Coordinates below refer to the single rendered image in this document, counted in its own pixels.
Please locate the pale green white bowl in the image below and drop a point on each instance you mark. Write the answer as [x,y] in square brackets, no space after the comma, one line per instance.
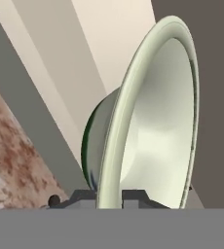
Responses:
[162,129]

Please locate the grey cabinet door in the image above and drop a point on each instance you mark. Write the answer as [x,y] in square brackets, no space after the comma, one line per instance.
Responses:
[211,107]

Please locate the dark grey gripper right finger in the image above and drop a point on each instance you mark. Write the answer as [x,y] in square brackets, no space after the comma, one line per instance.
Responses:
[135,198]

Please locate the small black round knob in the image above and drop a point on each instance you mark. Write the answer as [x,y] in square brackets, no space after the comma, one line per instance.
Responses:
[54,200]

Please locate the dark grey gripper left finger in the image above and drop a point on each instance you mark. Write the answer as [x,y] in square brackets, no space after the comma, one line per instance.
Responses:
[80,199]

